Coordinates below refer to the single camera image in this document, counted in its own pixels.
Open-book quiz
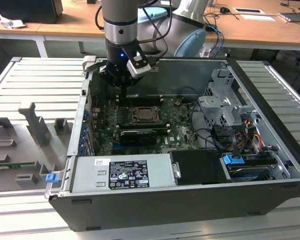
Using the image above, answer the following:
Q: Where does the wooden office desk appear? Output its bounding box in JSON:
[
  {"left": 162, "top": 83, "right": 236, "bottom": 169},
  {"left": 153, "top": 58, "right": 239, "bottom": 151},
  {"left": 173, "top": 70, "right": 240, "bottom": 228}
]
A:
[
  {"left": 0, "top": 21, "right": 49, "bottom": 59},
  {"left": 36, "top": 0, "right": 300, "bottom": 55}
]

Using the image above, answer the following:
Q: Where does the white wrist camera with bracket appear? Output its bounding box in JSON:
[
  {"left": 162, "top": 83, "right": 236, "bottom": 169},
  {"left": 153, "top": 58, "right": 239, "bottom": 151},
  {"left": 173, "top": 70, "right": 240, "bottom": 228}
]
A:
[{"left": 126, "top": 49, "right": 151, "bottom": 77}]

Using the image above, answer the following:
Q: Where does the grey parts rack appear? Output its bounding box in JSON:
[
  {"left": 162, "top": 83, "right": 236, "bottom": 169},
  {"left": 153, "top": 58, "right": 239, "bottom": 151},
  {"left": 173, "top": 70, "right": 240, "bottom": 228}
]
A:
[{"left": 0, "top": 101, "right": 77, "bottom": 194}]

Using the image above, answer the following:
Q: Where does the grey laptop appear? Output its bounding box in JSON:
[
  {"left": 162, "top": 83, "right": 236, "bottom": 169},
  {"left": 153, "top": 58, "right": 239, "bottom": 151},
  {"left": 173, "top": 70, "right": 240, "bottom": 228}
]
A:
[{"left": 278, "top": 10, "right": 300, "bottom": 24}]

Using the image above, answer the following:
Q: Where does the yellow red power wire bundle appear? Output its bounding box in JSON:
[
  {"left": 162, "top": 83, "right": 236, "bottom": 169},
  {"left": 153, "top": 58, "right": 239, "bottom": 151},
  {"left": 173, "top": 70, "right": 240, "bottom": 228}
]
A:
[{"left": 242, "top": 119, "right": 263, "bottom": 152}]

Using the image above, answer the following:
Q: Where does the blue cable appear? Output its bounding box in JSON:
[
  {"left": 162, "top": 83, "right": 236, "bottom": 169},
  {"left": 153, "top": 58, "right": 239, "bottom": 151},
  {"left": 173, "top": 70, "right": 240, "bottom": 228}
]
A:
[{"left": 206, "top": 23, "right": 226, "bottom": 57}]

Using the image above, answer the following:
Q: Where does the black PC case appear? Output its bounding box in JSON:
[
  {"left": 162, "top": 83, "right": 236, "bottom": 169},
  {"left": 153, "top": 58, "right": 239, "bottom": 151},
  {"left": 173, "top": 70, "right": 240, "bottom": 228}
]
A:
[{"left": 44, "top": 56, "right": 300, "bottom": 232}]

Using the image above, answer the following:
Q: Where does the green motherboard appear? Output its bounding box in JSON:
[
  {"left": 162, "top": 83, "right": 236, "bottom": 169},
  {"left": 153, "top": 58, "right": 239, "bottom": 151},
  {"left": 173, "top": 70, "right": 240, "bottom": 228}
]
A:
[{"left": 91, "top": 95, "right": 204, "bottom": 156}]

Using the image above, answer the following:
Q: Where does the silver metal drive cage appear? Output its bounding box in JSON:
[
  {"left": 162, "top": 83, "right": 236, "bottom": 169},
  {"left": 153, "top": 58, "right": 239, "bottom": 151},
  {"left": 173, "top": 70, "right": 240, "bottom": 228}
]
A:
[{"left": 196, "top": 67, "right": 265, "bottom": 131}]

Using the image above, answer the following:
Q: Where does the hard disk in blue carrier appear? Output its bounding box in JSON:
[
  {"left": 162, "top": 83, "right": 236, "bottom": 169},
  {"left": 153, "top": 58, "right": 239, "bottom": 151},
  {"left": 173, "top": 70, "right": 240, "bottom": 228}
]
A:
[{"left": 219, "top": 152, "right": 278, "bottom": 183}]

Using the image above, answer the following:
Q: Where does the green RAM stick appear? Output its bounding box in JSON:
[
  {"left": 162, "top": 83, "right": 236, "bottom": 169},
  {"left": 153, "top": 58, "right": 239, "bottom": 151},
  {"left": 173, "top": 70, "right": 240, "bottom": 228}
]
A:
[{"left": 0, "top": 162, "right": 38, "bottom": 170}]

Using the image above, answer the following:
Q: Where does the CPU socket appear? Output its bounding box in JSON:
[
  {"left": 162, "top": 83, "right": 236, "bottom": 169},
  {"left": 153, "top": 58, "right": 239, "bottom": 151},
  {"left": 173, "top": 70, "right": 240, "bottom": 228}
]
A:
[{"left": 129, "top": 106, "right": 165, "bottom": 126}]

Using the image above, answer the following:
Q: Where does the black graphics card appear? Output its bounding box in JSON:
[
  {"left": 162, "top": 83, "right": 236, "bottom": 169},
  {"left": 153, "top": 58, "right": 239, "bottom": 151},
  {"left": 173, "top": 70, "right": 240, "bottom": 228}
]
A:
[{"left": 119, "top": 128, "right": 158, "bottom": 148}]

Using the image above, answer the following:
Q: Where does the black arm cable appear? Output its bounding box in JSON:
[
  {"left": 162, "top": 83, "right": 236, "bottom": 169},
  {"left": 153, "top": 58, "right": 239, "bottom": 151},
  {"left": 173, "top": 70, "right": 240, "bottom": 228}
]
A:
[{"left": 94, "top": 0, "right": 172, "bottom": 60}]

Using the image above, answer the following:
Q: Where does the grey plastic case latch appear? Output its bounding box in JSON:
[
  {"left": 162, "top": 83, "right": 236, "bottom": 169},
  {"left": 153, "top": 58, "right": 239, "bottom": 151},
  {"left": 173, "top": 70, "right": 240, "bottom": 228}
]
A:
[{"left": 81, "top": 55, "right": 98, "bottom": 74}]

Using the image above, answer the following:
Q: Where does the white desk grommet plate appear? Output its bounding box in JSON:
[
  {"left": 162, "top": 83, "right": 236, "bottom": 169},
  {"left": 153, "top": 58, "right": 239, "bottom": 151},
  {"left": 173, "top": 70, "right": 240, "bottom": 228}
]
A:
[{"left": 233, "top": 7, "right": 266, "bottom": 15}]

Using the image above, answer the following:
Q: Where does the metal socket cover frame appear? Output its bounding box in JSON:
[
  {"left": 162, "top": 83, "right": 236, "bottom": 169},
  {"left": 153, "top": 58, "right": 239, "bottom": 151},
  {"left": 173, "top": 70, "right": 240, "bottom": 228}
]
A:
[{"left": 132, "top": 107, "right": 164, "bottom": 125}]

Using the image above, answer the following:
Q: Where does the black computer tower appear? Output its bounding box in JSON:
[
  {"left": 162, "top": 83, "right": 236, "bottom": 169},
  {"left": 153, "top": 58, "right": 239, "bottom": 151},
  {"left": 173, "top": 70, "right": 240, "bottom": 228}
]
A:
[{"left": 0, "top": 0, "right": 64, "bottom": 25}]

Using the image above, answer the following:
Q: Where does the white paper sheet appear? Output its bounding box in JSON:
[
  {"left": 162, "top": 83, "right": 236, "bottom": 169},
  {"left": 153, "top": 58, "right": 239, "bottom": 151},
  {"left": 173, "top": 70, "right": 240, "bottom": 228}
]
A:
[{"left": 240, "top": 14, "right": 278, "bottom": 22}]

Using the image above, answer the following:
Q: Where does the grey power supply unit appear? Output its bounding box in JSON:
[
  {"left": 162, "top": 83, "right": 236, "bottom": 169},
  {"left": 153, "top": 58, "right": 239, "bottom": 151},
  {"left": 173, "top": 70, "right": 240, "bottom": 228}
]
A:
[{"left": 70, "top": 153, "right": 182, "bottom": 194}]

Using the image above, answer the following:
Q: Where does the crumpled white paper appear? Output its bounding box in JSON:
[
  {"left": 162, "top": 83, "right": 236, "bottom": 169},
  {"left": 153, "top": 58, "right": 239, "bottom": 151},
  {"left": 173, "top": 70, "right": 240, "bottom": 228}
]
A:
[{"left": 0, "top": 13, "right": 27, "bottom": 30}]

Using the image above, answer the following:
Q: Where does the thick black disk cable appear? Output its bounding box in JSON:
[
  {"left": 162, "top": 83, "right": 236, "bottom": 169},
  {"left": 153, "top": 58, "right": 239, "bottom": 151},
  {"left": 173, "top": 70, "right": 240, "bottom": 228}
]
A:
[{"left": 228, "top": 113, "right": 251, "bottom": 161}]

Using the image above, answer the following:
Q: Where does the silver-topped green CPU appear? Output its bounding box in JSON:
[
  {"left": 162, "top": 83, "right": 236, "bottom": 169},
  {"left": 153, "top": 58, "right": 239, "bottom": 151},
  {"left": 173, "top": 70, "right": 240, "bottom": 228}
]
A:
[{"left": 136, "top": 109, "right": 155, "bottom": 120}]

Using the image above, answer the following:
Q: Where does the blue case latch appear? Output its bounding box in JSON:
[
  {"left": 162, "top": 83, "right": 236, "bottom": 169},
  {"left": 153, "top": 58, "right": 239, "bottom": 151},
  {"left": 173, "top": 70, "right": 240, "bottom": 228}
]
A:
[{"left": 45, "top": 173, "right": 59, "bottom": 185}]

